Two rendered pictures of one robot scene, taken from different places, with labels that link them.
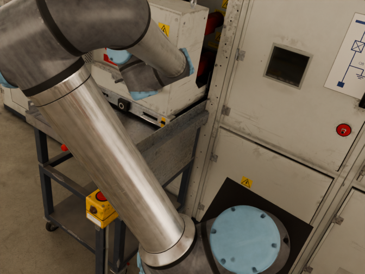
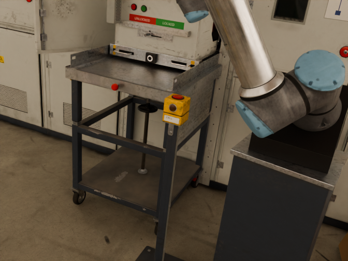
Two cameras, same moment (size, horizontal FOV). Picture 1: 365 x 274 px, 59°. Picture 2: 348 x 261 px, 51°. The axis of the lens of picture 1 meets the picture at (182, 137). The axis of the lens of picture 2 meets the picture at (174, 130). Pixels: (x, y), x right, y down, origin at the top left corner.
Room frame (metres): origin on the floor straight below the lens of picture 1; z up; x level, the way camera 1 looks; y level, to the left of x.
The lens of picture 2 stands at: (-0.57, 0.38, 1.36)
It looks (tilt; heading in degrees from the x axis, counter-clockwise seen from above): 24 degrees down; 353
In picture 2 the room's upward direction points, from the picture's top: 7 degrees clockwise
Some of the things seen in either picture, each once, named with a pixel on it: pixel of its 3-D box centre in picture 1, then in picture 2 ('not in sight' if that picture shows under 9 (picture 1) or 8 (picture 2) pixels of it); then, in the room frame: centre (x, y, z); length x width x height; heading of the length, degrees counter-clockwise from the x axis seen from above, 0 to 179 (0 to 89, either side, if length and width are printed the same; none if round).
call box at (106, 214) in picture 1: (102, 206); (176, 109); (0.75, 0.22, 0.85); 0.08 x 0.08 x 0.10; 62
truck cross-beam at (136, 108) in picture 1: (128, 102); (154, 56); (1.41, 0.30, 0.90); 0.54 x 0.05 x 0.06; 63
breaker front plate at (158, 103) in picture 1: (128, 54); (156, 9); (1.40, 0.31, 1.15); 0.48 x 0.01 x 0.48; 63
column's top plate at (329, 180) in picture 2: not in sight; (290, 153); (0.65, -0.24, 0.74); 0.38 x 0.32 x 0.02; 53
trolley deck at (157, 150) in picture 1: (124, 116); (150, 70); (1.39, 0.31, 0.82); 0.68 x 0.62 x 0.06; 152
